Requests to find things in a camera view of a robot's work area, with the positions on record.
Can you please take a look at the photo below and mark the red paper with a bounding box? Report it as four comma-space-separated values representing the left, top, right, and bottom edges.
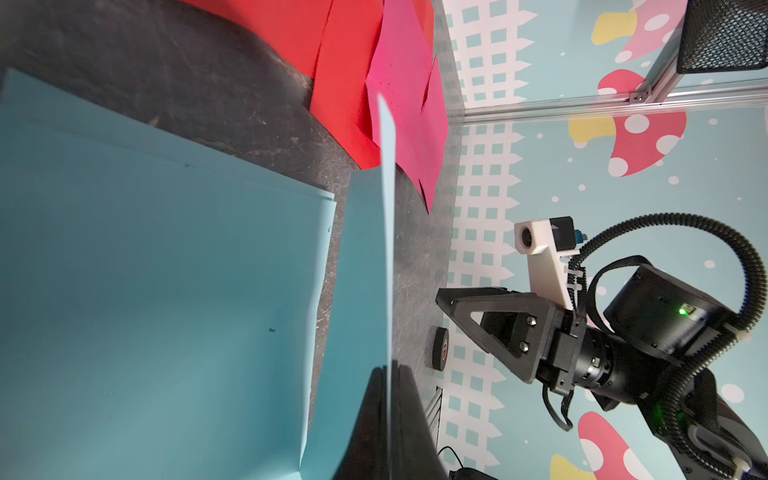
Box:
184, 0, 332, 78
308, 0, 436, 172

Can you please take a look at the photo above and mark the black mesh wall basket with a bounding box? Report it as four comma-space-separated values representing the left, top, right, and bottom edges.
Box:
676, 0, 767, 75

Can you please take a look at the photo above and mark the black tape roll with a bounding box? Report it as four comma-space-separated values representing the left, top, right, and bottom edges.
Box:
431, 327, 450, 372

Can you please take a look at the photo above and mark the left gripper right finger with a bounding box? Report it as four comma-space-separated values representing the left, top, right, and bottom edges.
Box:
389, 361, 447, 480

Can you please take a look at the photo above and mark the blue paper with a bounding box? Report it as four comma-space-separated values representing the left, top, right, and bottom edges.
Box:
298, 92, 397, 480
1, 70, 336, 479

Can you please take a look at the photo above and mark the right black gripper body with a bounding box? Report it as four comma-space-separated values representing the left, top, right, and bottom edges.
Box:
536, 311, 612, 396

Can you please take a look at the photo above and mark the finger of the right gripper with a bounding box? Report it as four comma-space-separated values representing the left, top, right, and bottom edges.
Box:
436, 287, 558, 384

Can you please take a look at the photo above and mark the magenta paper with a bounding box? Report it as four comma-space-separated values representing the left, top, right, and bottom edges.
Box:
365, 1, 432, 194
418, 59, 450, 213

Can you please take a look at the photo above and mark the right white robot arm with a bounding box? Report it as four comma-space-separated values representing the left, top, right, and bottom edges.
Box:
436, 213, 767, 479

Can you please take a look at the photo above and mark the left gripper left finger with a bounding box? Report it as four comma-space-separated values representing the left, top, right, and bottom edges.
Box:
333, 367, 389, 480

